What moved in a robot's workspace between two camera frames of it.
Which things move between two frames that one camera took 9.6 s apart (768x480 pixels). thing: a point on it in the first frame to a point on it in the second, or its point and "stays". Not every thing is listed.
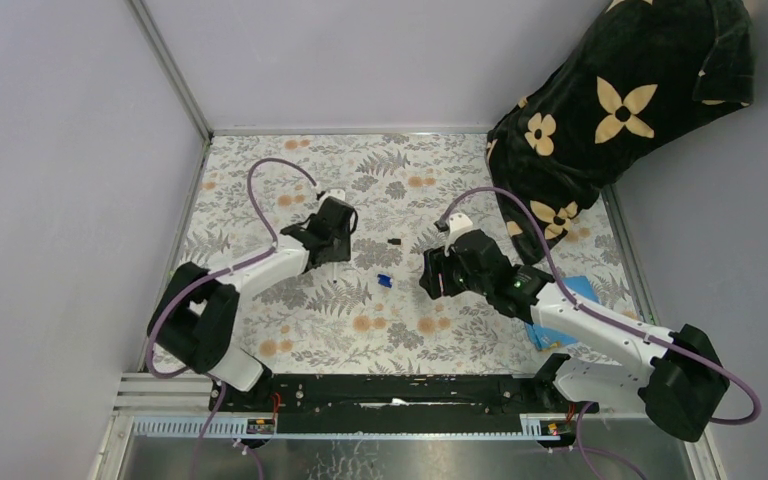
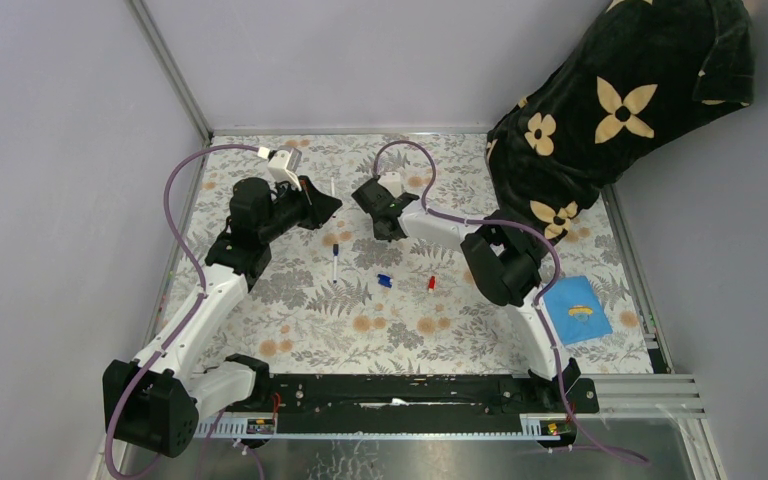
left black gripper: [343, 252] to [316, 206]
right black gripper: [436, 263] to [378, 236]
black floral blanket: [639, 69] stays
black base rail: [394, 403] stays
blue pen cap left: [384, 280] stays
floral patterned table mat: [372, 311] stays
